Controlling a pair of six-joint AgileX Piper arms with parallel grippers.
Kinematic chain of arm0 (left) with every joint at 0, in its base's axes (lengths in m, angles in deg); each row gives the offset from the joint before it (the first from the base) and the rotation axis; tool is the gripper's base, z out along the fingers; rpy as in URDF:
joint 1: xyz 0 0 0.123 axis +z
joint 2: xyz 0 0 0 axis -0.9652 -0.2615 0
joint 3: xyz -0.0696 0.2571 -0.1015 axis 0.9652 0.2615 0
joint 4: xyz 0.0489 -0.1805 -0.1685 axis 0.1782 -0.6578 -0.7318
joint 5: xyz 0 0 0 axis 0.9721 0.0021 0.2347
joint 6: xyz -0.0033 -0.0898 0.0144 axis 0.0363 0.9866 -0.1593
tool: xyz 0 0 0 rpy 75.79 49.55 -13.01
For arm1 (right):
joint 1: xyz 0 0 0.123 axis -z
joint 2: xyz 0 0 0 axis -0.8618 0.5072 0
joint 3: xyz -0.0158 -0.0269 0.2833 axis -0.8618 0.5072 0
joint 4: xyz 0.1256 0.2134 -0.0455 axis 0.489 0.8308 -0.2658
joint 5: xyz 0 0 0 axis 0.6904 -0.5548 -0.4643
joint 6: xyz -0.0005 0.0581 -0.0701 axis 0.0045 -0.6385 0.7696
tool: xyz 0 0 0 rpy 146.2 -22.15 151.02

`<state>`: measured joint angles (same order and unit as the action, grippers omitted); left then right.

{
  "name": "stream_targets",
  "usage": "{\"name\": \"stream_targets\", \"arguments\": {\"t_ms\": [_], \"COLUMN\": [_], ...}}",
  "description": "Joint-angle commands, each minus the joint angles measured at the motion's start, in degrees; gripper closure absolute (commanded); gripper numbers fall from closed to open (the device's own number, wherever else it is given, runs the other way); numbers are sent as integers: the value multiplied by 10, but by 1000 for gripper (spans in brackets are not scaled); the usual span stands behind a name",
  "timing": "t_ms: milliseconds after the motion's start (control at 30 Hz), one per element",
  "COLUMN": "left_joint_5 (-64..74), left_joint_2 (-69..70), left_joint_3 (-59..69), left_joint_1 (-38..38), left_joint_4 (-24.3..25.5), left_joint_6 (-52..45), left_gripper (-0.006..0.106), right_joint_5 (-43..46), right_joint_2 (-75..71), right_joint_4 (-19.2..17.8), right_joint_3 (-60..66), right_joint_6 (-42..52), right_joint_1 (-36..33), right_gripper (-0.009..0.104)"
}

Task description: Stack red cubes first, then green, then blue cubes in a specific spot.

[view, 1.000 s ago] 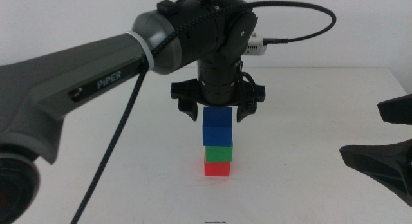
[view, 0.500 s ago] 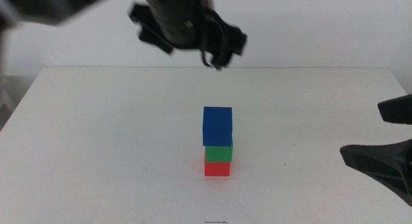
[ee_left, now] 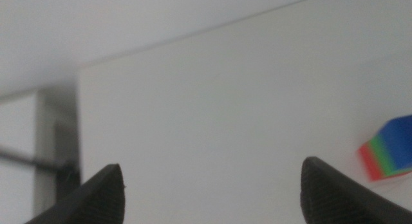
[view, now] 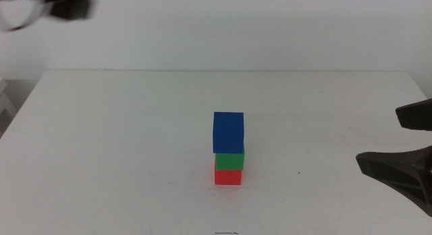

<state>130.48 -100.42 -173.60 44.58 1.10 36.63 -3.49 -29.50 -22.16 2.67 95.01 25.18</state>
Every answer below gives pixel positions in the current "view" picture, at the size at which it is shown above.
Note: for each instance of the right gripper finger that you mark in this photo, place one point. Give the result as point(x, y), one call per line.
point(416, 115)
point(405, 174)

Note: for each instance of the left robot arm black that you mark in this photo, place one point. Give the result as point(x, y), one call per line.
point(72, 7)

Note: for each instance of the red cube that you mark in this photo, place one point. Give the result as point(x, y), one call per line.
point(227, 177)

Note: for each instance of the green cube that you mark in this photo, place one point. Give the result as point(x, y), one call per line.
point(230, 161)

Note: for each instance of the blue cube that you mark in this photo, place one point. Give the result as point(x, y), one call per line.
point(228, 132)

